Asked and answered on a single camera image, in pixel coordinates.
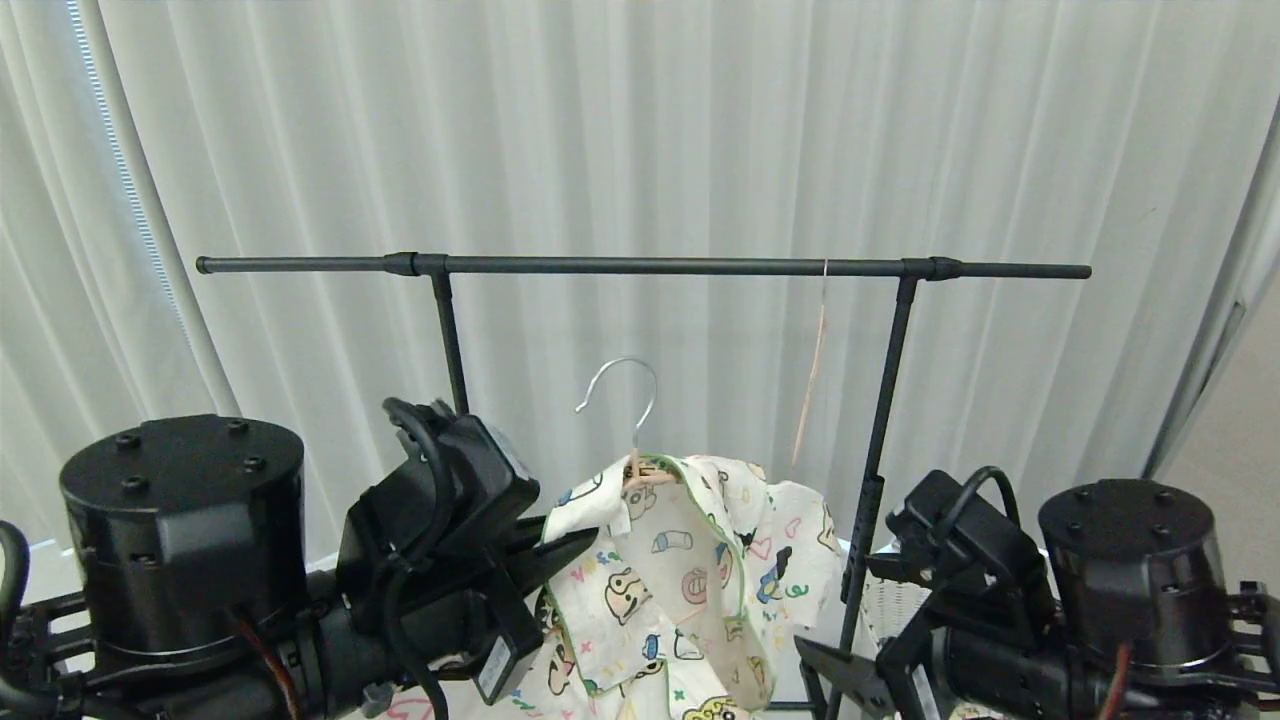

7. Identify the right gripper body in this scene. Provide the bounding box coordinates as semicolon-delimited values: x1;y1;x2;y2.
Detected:
875;600;1141;720

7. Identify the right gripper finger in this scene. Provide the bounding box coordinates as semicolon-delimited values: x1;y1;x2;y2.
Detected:
795;636;898;720

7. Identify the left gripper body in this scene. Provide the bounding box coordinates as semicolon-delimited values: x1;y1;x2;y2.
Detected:
200;560;546;720

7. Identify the white laundry basket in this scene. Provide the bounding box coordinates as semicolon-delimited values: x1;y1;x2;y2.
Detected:
858;575;931;641

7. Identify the pink clothes hanger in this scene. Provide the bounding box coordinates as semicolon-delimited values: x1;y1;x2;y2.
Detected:
790;260;833;469
575;357;683;491

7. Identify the white curtain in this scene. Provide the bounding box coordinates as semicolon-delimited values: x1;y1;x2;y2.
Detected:
0;0;1280;601

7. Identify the black clothes rack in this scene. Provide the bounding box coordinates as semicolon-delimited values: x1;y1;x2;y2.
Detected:
195;252;1093;713

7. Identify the cream printed shirt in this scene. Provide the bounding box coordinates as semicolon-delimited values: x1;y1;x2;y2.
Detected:
510;455;849;720

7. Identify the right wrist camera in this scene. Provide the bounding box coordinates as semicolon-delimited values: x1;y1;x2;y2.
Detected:
866;468;1061;651

